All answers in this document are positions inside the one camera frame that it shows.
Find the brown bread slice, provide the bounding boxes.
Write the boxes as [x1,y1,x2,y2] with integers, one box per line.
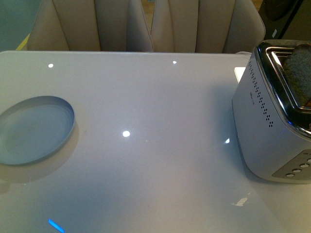
[283,44,311,108]

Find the silver two-slot toaster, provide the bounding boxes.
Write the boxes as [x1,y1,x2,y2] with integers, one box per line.
[232,40,311,184]

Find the white round plate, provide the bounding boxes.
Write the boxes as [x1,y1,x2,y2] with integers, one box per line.
[0,96,75,166]

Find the beige left chair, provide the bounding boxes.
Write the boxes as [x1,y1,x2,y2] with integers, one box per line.
[26,0,154,52]

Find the beige chair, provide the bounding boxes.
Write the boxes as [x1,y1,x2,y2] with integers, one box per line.
[26,0,154,52]
[151,0,265,53]

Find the beige right chair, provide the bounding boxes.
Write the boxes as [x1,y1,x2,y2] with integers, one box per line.
[151,0,265,53]

